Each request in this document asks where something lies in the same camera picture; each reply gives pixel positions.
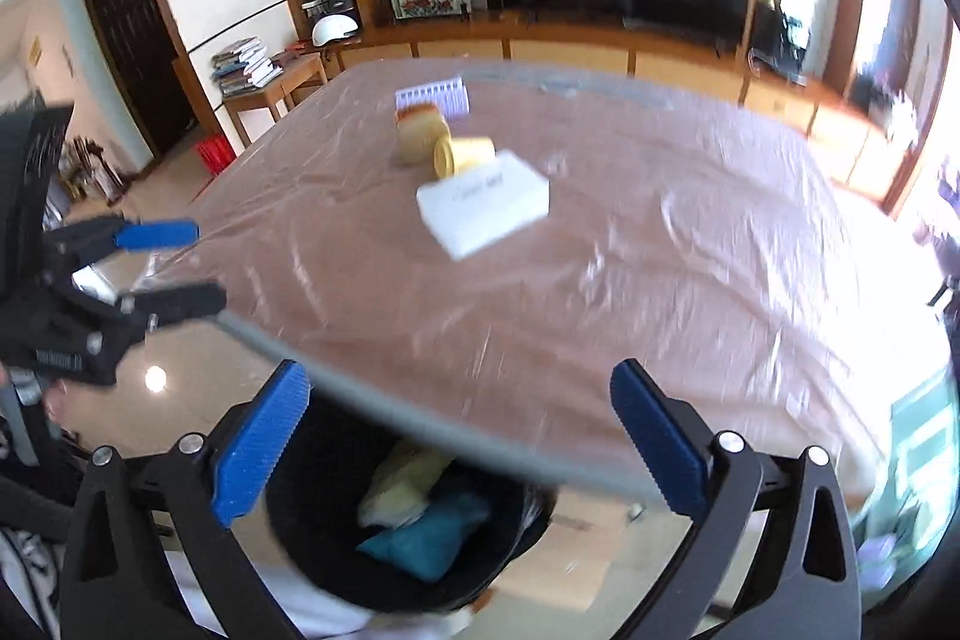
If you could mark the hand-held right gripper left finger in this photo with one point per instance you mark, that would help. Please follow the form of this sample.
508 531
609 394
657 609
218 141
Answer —
255 452

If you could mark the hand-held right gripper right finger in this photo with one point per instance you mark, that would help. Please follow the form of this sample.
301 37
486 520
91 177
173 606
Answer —
660 437

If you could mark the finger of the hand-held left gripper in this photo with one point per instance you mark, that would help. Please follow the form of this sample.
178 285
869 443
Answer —
161 233
187 301

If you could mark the black trash bin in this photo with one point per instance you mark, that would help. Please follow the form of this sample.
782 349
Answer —
322 430

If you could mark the red plastic stool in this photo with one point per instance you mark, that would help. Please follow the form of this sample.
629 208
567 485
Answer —
216 154

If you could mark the dark wooden door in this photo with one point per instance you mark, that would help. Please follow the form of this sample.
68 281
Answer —
139 55

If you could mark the stack of books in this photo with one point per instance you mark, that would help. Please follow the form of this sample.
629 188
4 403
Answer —
244 66

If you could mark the wooden side table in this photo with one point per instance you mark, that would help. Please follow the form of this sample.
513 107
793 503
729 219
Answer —
296 78

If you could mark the white dome helmet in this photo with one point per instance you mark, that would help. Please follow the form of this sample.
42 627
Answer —
336 31

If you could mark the white flat box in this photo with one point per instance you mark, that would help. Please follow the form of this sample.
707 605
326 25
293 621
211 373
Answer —
484 205

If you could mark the yellow tape roll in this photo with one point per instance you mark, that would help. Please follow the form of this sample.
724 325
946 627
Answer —
469 154

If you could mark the white perforated plastic basket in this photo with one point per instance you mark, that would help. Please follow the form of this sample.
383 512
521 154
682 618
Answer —
450 96

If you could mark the red flower picture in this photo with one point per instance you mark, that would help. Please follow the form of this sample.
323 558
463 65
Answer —
426 5

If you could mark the wooden television cabinet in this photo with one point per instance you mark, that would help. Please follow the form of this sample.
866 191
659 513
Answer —
675 63

